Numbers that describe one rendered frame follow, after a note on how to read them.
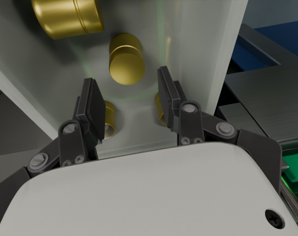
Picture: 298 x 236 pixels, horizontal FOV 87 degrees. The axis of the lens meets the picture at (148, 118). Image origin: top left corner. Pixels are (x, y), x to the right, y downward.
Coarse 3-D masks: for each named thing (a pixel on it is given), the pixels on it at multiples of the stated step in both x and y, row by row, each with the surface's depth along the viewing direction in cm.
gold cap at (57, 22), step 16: (32, 0) 11; (48, 0) 11; (64, 0) 11; (80, 0) 11; (96, 0) 12; (48, 16) 12; (64, 16) 12; (80, 16) 12; (96, 16) 12; (48, 32) 12; (64, 32) 13; (80, 32) 13; (96, 32) 14
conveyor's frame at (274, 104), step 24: (264, 48) 28; (240, 72) 24; (264, 72) 23; (288, 72) 23; (240, 96) 21; (264, 96) 20; (288, 96) 20; (264, 120) 18; (288, 120) 17; (288, 144) 16; (0, 168) 29
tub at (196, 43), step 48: (0, 0) 11; (144, 0) 14; (192, 0) 13; (240, 0) 9; (0, 48) 11; (48, 48) 16; (96, 48) 17; (144, 48) 18; (192, 48) 16; (48, 96) 15; (144, 96) 23; (192, 96) 19; (144, 144) 21
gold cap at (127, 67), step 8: (112, 40) 16; (120, 40) 15; (128, 40) 15; (136, 40) 16; (112, 48) 15; (120, 48) 14; (128, 48) 14; (136, 48) 15; (112, 56) 14; (120, 56) 14; (128, 56) 14; (136, 56) 14; (112, 64) 14; (120, 64) 14; (128, 64) 14; (136, 64) 14; (144, 64) 14; (112, 72) 14; (120, 72) 15; (128, 72) 15; (136, 72) 15; (144, 72) 15; (120, 80) 15; (128, 80) 15; (136, 80) 16
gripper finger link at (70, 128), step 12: (72, 120) 9; (60, 132) 9; (72, 132) 9; (60, 144) 8; (72, 144) 8; (84, 144) 8; (60, 156) 8; (72, 156) 8; (84, 156) 8; (96, 156) 10
